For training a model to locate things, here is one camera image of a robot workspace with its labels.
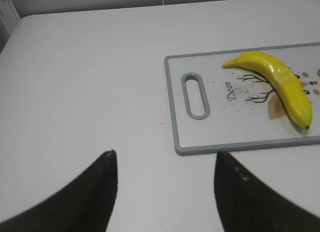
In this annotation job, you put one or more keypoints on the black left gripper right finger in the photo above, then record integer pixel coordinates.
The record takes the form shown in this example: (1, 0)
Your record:
(245, 203)

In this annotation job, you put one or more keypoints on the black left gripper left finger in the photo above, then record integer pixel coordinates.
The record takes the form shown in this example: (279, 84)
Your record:
(85, 204)

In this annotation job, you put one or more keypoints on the yellow plastic banana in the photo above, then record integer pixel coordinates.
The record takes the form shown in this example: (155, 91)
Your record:
(268, 69)

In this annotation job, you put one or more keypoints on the white grey-rimmed cutting board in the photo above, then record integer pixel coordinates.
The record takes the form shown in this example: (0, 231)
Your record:
(214, 109)

